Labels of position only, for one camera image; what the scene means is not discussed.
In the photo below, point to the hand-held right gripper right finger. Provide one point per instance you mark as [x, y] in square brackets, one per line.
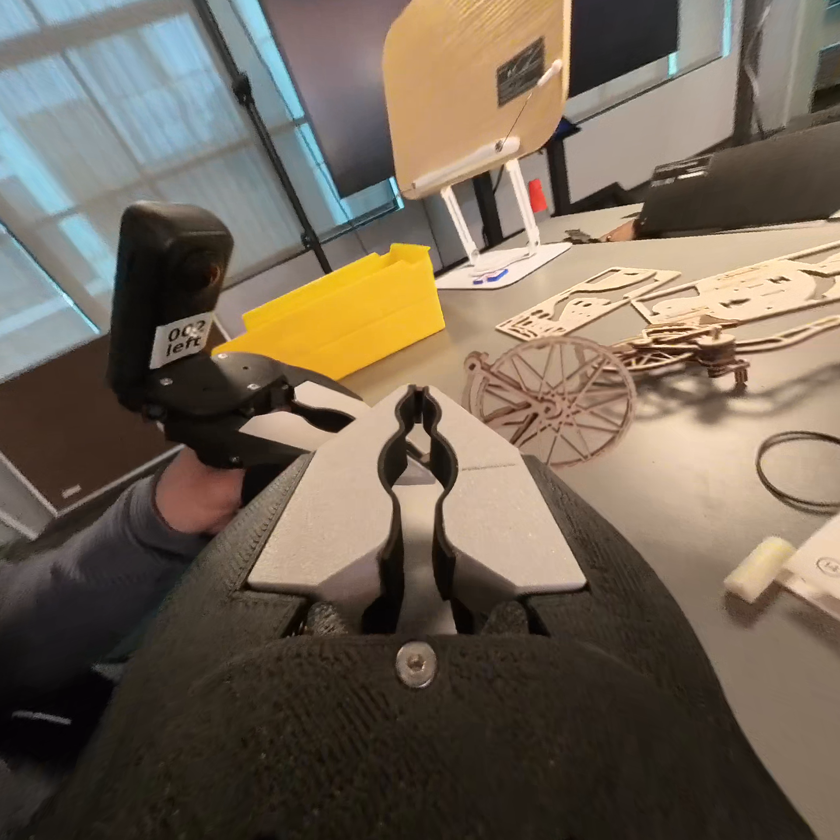
[512, 525]

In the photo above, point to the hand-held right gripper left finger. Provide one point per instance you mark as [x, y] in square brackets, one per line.
[328, 525]

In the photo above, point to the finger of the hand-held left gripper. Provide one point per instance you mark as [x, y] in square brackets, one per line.
[282, 433]
[328, 397]

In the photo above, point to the another person's forearm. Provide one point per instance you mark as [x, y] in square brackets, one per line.
[741, 190]

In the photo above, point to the person's left forearm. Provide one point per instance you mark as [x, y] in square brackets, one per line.
[79, 577]

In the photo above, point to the wooden bicycle model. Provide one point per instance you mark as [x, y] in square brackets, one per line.
[558, 400]

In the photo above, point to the small wooden parts sheet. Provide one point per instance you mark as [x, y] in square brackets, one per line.
[590, 302]

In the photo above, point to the large wooden parts sheet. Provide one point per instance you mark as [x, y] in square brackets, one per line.
[741, 289]

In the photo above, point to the person's left hand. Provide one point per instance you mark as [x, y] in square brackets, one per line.
[197, 495]

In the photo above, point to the yellow plastic bin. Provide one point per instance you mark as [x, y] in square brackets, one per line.
[341, 308]

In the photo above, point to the black light stand pole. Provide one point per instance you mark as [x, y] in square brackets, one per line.
[272, 157]

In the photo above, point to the white wax stick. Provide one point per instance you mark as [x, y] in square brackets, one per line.
[758, 568]

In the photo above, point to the small red cup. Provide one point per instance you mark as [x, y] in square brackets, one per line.
[537, 195]

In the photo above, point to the white instruction booklet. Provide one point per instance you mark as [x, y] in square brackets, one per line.
[820, 571]

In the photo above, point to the wooden book stand white base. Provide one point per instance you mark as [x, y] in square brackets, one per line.
[459, 85]

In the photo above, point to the person's dark clothing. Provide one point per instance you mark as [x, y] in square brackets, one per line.
[52, 735]

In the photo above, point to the large dark wall screen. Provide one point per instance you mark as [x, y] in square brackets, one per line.
[328, 79]

